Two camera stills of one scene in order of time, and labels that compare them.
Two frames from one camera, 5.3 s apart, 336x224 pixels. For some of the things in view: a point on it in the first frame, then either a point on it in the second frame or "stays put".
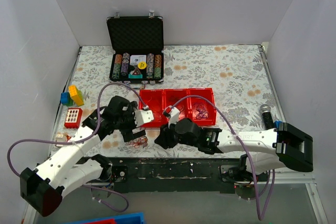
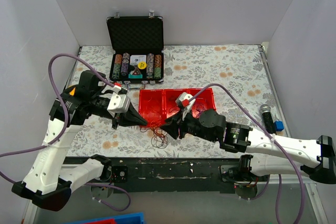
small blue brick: x=277 y=123 stays put
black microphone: x=265 y=109 stays put
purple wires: x=201 y=112 stays put
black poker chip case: x=136 y=45 stays put
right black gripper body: x=167 y=135 → x=181 y=126
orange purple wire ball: x=142 y=141 → x=159 y=139
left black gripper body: x=132 y=131 → x=117 y=119
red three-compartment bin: x=197 y=104 stays put
